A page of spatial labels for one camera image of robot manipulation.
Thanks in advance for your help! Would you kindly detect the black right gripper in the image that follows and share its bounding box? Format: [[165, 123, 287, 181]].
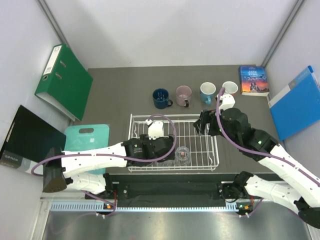
[[193, 109, 239, 147]]

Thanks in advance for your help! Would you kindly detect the clear glass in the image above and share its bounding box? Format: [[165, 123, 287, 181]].
[[154, 160, 174, 168], [174, 146, 191, 167]]

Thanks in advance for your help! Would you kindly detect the light blue dotted mug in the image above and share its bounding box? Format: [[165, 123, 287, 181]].
[[200, 82, 216, 105]]

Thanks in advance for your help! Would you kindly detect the lilac ceramic mug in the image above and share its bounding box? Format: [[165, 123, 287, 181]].
[[175, 85, 193, 108]]

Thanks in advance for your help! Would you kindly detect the orange ceramic mug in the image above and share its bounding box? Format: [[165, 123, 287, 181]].
[[222, 81, 239, 97]]

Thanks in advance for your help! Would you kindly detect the dark blue ceramic mug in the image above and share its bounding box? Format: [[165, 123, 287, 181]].
[[152, 88, 173, 109]]

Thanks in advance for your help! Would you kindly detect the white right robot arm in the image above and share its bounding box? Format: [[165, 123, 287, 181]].
[[193, 108, 320, 229]]

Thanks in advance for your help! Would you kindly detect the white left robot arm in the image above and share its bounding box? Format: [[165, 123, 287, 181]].
[[43, 134, 177, 199]]

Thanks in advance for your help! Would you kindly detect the Jane Eyre paperback book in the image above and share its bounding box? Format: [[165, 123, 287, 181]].
[[238, 65, 270, 97]]

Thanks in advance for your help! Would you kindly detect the teal cutting board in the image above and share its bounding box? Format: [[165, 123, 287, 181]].
[[61, 123, 111, 176]]

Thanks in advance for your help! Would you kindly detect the blue folder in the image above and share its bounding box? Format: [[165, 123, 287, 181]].
[[268, 65, 320, 141]]

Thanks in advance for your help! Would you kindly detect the green lever arch binder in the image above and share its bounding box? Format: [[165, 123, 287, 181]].
[[34, 44, 93, 122]]

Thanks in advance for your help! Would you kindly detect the black clip file folder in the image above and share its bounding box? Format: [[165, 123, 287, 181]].
[[0, 105, 66, 174]]

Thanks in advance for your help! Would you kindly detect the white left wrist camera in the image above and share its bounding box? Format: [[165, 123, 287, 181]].
[[145, 119, 164, 140]]

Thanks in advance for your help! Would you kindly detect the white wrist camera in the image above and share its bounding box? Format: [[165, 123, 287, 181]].
[[218, 94, 236, 111], [145, 119, 164, 140]]

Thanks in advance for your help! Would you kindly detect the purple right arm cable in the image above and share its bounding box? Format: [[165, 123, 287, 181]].
[[215, 86, 320, 221]]

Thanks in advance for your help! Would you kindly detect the white wire dish rack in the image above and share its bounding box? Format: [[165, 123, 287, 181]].
[[128, 114, 220, 173]]

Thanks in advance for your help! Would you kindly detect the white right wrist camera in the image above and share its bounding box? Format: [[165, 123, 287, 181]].
[[218, 94, 236, 111]]

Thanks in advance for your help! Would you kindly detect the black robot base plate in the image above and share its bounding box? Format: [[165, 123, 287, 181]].
[[84, 171, 278, 204]]

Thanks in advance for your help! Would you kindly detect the white slotted cable duct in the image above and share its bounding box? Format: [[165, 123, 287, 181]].
[[50, 201, 252, 212]]

